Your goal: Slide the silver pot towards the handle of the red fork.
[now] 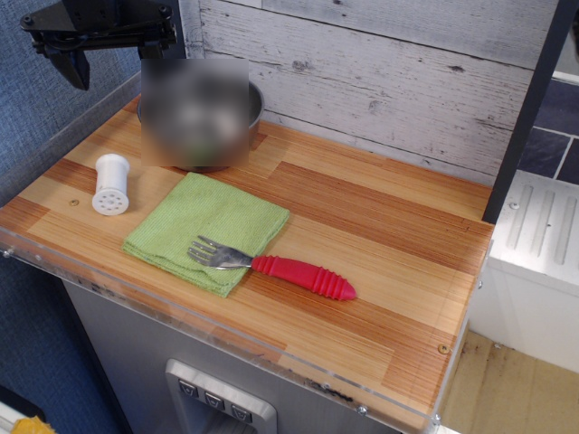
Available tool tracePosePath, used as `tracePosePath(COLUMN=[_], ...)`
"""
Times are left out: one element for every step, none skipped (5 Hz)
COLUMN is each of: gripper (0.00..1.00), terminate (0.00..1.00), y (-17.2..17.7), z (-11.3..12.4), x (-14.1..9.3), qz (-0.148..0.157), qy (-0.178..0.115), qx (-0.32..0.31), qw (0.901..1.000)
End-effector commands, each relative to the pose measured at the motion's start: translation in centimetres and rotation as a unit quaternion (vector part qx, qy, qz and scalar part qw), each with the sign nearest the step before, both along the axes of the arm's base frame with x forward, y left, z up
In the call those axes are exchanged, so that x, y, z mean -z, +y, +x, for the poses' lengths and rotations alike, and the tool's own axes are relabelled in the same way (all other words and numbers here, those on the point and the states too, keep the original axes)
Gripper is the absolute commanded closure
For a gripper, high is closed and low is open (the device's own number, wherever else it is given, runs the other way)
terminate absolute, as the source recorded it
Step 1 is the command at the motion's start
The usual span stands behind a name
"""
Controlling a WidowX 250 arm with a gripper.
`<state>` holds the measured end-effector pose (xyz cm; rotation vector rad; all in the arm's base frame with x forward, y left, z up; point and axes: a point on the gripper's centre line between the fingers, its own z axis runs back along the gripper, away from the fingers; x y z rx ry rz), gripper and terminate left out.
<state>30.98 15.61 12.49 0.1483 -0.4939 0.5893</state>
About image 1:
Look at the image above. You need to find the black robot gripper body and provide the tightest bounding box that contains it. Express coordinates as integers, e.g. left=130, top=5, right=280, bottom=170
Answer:
left=20, top=1, right=176, bottom=49

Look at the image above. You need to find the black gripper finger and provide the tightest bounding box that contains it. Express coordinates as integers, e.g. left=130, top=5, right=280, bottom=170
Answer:
left=44, top=44, right=89, bottom=90

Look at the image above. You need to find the stainless steel bowl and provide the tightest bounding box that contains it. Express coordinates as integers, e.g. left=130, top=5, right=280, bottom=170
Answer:
left=138, top=82, right=264, bottom=173

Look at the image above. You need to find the white plastic salt shaker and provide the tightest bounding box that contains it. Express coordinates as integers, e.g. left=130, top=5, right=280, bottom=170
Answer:
left=92, top=154, right=130, bottom=216

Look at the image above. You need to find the green folded cloth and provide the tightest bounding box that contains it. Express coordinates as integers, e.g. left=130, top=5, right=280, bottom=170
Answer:
left=122, top=173, right=290, bottom=297

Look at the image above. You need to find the grey toy fridge cabinet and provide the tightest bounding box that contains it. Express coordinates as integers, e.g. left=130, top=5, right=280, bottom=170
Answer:
left=61, top=276, right=442, bottom=434

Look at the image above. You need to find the yellow object bottom left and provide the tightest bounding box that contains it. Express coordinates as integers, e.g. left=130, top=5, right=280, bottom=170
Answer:
left=10, top=417, right=56, bottom=434

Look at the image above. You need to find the white toy sink unit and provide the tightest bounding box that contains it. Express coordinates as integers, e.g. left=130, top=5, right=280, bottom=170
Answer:
left=469, top=171, right=578, bottom=372

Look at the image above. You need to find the fork with red handle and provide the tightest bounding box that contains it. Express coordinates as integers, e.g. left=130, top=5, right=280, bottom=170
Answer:
left=187, top=235, right=357, bottom=301

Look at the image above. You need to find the black vertical frame post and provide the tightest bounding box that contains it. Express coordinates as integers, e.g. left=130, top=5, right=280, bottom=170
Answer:
left=482, top=0, right=578, bottom=224

